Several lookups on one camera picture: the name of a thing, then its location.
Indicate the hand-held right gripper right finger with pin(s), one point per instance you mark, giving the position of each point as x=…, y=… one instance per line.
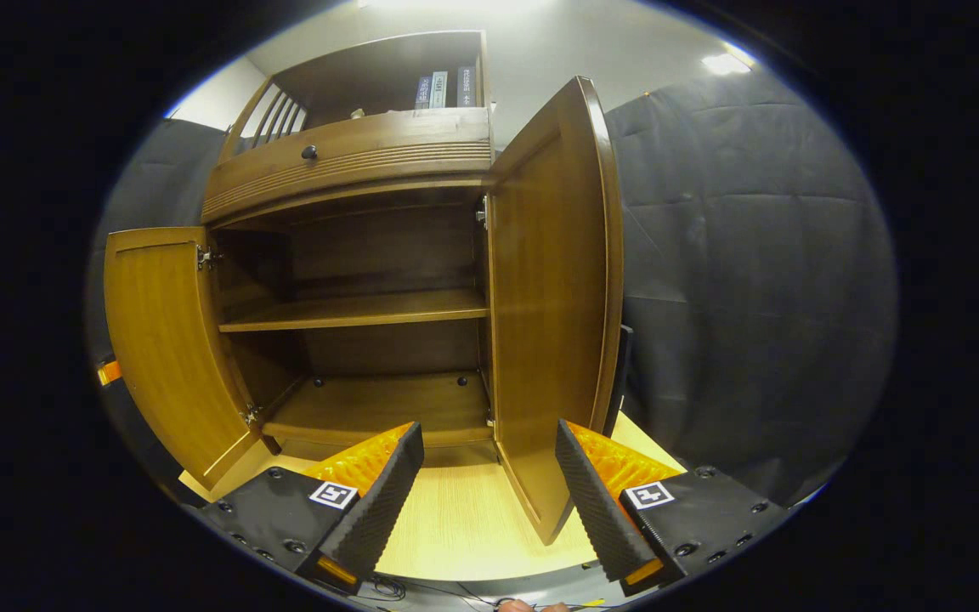
x=591, y=501

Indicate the black backdrop cloth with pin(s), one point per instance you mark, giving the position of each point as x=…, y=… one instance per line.
x=753, y=297

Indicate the wooden shoe cabinet door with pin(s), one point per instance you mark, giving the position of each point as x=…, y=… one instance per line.
x=166, y=340
x=549, y=297

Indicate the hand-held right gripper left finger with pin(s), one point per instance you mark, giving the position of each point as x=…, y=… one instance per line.
x=379, y=501

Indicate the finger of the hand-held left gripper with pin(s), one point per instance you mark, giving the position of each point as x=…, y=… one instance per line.
x=109, y=372

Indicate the wooden double-door shoe cabinet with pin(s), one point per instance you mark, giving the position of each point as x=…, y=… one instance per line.
x=387, y=246

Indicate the wooden cabinet drawer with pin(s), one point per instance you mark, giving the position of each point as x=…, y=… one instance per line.
x=353, y=149

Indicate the black drawer knob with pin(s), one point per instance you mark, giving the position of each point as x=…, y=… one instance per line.
x=309, y=153

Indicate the wooden cabinet shelf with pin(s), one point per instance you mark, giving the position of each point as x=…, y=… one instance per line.
x=353, y=310

